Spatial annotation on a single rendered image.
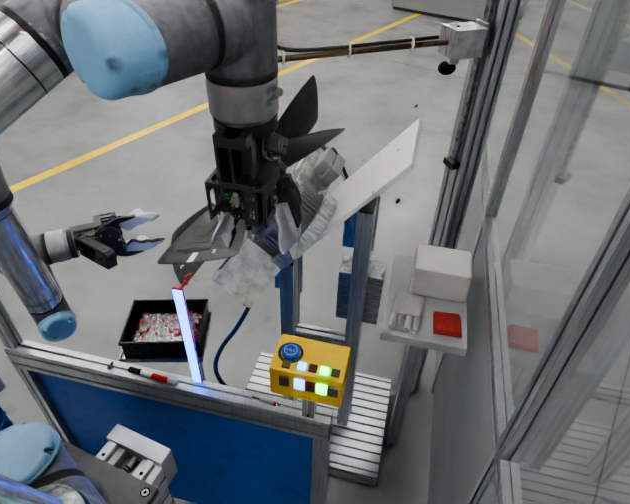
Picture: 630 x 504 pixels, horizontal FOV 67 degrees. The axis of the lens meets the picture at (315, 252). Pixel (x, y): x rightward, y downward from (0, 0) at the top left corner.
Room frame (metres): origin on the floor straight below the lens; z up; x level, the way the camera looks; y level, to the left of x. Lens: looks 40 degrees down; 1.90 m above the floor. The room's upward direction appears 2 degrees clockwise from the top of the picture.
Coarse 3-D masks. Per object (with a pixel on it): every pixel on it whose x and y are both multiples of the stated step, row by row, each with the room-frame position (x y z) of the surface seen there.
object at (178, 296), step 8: (176, 296) 0.72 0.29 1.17; (176, 304) 0.72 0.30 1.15; (184, 304) 0.72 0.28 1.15; (184, 312) 0.71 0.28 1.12; (184, 320) 0.72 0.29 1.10; (184, 328) 0.72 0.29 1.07; (184, 336) 0.72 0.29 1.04; (192, 344) 0.71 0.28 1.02; (192, 352) 0.71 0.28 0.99; (192, 360) 0.72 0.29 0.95; (192, 368) 0.72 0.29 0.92; (192, 376) 0.72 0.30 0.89
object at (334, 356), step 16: (288, 336) 0.70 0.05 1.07; (304, 352) 0.66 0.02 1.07; (320, 352) 0.66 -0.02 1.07; (336, 352) 0.66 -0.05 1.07; (272, 368) 0.61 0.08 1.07; (336, 368) 0.62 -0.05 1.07; (272, 384) 0.61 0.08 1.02; (304, 384) 0.60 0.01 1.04; (336, 384) 0.58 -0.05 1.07; (320, 400) 0.59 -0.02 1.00; (336, 400) 0.58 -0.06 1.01
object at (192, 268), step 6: (204, 210) 1.16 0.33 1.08; (192, 216) 1.18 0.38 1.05; (198, 216) 1.16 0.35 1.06; (186, 222) 1.18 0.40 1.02; (192, 222) 1.16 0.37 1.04; (180, 228) 1.19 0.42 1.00; (186, 228) 1.16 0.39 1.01; (174, 234) 1.19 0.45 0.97; (180, 234) 1.16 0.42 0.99; (174, 240) 1.17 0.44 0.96; (174, 264) 1.08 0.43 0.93; (186, 264) 1.06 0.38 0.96; (192, 264) 1.05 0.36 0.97; (198, 264) 1.04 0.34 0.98; (174, 270) 1.07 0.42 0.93; (186, 270) 1.04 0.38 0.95; (192, 270) 1.03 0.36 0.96; (180, 276) 1.03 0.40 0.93; (192, 276) 1.02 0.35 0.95; (180, 282) 1.02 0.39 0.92
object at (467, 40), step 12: (444, 24) 1.31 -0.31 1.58; (456, 24) 1.31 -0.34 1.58; (468, 24) 1.31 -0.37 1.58; (480, 24) 1.31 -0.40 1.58; (444, 36) 1.30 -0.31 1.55; (456, 36) 1.25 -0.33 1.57; (468, 36) 1.26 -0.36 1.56; (480, 36) 1.28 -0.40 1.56; (444, 48) 1.29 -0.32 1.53; (456, 48) 1.25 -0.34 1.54; (468, 48) 1.27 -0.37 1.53; (480, 48) 1.28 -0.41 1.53
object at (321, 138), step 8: (336, 128) 1.03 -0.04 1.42; (344, 128) 1.05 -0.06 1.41; (304, 136) 0.97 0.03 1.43; (312, 136) 1.00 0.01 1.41; (320, 136) 1.02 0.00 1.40; (328, 136) 1.04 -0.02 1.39; (336, 136) 1.07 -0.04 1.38; (288, 144) 0.98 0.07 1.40; (296, 144) 1.01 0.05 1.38; (304, 144) 1.03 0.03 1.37; (312, 144) 1.05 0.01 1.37; (320, 144) 1.06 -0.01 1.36; (288, 152) 1.05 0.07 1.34; (296, 152) 1.06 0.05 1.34; (304, 152) 1.07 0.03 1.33; (312, 152) 1.09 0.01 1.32; (288, 160) 1.09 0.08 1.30; (296, 160) 1.10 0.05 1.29
